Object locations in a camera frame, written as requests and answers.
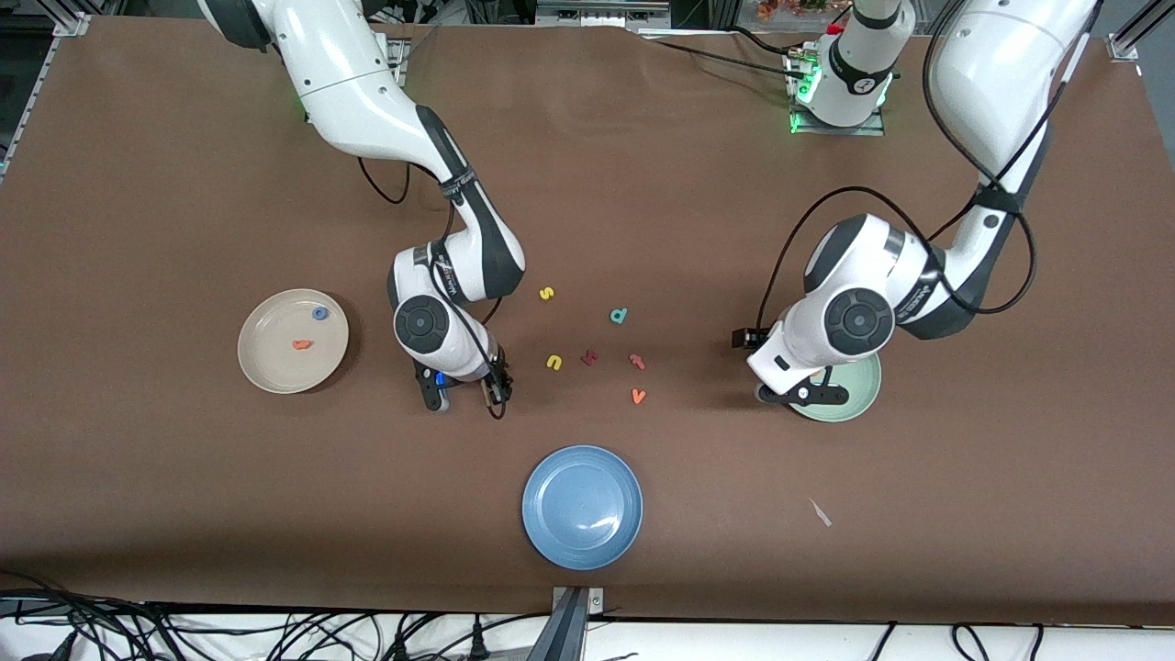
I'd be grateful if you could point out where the blue plate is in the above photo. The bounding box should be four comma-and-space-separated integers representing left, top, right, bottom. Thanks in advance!
521, 445, 644, 571

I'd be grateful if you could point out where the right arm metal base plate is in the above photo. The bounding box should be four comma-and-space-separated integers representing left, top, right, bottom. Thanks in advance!
372, 35, 409, 88

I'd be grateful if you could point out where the green plate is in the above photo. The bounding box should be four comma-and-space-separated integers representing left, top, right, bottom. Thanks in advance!
788, 353, 883, 423

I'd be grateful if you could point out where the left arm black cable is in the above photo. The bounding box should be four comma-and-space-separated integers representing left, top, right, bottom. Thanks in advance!
757, 0, 1102, 336

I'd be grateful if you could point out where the aluminium frame profile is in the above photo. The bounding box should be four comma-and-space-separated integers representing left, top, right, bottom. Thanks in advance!
0, 0, 93, 185
1106, 0, 1174, 63

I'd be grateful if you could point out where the orange leaf decoration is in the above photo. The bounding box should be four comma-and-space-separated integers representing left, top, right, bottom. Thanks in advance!
757, 0, 832, 21

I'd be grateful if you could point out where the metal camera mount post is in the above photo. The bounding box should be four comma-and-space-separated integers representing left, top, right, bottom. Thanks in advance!
549, 586, 607, 661

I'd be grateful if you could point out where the beige brown plate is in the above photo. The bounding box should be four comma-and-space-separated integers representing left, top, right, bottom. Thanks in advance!
237, 289, 351, 395

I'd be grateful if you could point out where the silver power strip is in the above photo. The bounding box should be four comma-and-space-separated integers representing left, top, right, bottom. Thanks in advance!
535, 0, 673, 30

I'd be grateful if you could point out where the brown table cover sheet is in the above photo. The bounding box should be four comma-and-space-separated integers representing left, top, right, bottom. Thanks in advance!
0, 14, 1175, 627

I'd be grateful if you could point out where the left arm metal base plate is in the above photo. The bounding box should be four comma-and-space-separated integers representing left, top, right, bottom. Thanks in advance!
788, 46, 887, 137

